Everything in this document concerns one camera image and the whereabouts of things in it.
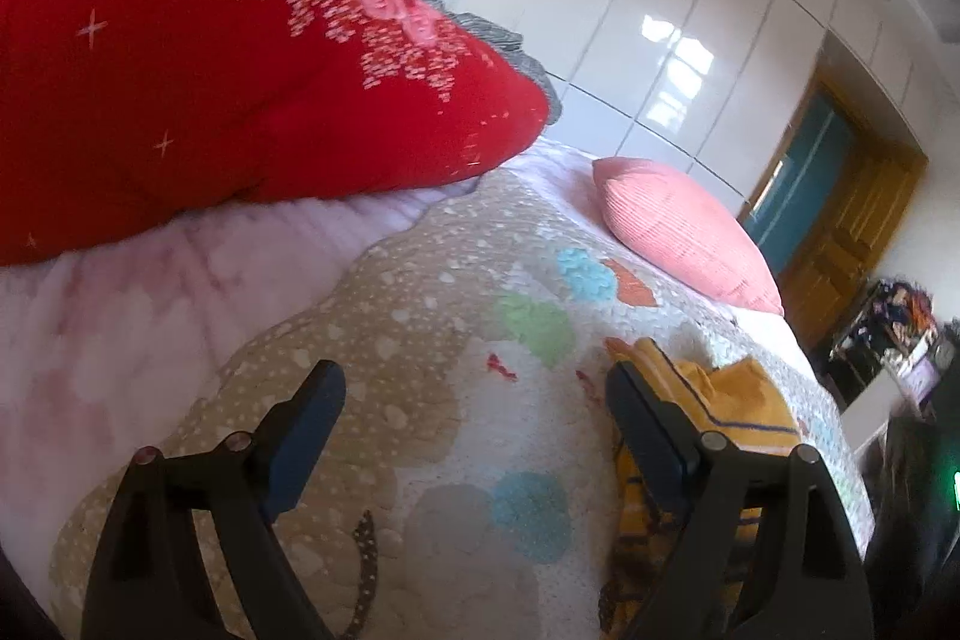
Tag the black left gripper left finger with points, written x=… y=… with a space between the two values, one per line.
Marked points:
x=148 y=578

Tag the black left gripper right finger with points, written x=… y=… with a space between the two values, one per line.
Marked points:
x=806 y=578

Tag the yellow striped knit sweater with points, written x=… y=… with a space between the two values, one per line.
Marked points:
x=697 y=449

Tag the white tv cabinet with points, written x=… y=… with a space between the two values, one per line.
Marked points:
x=891 y=391

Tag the pale pink bed sheet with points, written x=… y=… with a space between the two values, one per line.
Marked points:
x=106 y=350

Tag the small desk clock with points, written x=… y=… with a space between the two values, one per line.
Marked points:
x=943 y=353

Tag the cluttered dark shelf rack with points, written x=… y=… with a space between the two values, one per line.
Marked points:
x=893 y=328

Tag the patterned quilted bedspread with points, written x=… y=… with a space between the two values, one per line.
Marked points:
x=474 y=484

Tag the pink pillow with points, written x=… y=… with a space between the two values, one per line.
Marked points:
x=670 y=221

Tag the brown wooden door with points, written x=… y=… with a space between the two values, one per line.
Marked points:
x=832 y=198

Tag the red floral quilt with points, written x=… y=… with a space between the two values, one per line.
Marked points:
x=119 y=115

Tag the white glossy wardrobe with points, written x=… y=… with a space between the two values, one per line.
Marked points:
x=708 y=86

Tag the grey checked cloth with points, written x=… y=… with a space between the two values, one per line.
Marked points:
x=510 y=45

